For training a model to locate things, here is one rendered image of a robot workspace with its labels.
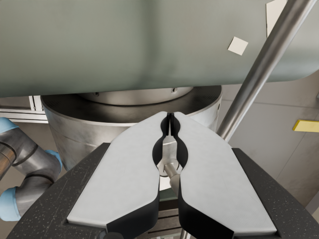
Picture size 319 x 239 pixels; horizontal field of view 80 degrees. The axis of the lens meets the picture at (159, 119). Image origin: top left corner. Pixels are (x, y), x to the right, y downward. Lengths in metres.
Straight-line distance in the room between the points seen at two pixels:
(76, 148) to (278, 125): 2.17
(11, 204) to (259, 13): 0.56
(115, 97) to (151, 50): 0.11
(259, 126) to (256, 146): 0.27
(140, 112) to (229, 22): 0.14
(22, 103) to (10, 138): 0.92
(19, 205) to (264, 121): 2.01
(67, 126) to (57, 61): 0.11
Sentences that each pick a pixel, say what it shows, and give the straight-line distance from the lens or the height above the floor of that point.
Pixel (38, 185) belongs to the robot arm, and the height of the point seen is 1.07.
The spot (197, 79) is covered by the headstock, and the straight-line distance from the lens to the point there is 0.21.
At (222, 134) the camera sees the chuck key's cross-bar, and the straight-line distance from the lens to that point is 0.16.
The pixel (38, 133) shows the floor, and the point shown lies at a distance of 1.84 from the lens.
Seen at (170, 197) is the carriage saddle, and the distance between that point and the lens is 0.87.
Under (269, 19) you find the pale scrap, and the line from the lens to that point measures 0.22.
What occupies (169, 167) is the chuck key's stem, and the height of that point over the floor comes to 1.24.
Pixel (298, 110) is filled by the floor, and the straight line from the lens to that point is 2.36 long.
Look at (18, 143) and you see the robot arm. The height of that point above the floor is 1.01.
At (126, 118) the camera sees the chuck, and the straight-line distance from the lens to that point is 0.24.
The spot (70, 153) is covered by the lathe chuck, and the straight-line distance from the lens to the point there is 0.31.
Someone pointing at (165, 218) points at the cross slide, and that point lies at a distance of 0.89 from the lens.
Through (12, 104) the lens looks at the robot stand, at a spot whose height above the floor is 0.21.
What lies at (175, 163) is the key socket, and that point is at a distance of 0.28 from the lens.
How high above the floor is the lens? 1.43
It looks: 58 degrees down
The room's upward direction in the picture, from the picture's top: 161 degrees clockwise
